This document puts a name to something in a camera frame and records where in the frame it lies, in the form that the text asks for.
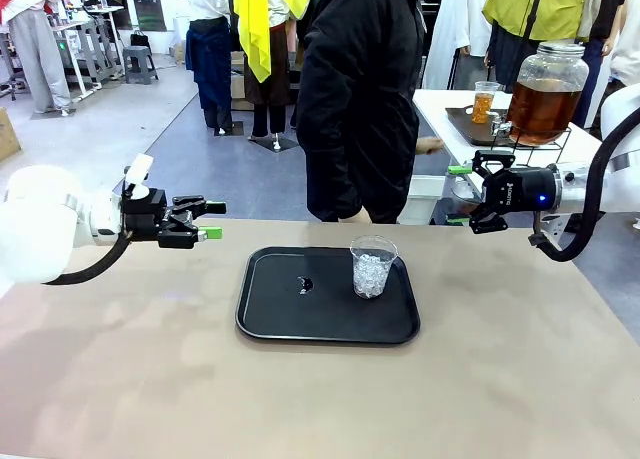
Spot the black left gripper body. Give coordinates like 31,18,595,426
121,188,174,241

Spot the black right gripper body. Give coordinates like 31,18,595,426
492,166,559,215

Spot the clear plastic iced cup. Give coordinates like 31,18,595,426
349,234,399,300
473,80,501,125

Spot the glass tea dispenser jar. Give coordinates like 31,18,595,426
487,41,590,148

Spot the person's right forearm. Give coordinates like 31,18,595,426
319,128,372,224

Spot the person's left hand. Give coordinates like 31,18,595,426
414,137,445,156

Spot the dark serving tray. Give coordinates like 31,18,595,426
444,106,516,149

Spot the white side table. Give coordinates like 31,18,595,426
407,88,604,225

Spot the mannequin in white coat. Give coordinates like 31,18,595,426
424,0,496,91

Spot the mannequin with navy trousers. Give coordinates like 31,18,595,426
174,0,244,136

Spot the person in black jacket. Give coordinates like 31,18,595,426
294,0,459,225

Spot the grey plastic stool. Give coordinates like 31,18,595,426
122,45,160,85

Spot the large cardboard box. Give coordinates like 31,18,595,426
0,107,22,164

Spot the black plastic tray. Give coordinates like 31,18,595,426
234,246,421,346

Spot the mannequin in yellow-green jacket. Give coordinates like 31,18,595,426
482,0,604,100

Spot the metal workbench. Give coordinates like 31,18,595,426
47,6,125,100

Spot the figure in white garment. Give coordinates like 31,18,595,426
609,0,640,88

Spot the mannequin with yellow scarf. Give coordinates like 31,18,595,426
233,0,315,154

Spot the figure in black clothes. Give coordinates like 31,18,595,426
579,0,632,130

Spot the figure with grey trousers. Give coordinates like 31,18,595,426
0,0,74,116

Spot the dark green board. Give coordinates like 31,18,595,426
132,0,168,33

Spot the black wire dispenser stand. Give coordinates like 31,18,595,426
492,126,574,153

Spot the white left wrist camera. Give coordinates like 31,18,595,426
123,153,155,200

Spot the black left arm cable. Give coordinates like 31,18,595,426
42,231,134,286

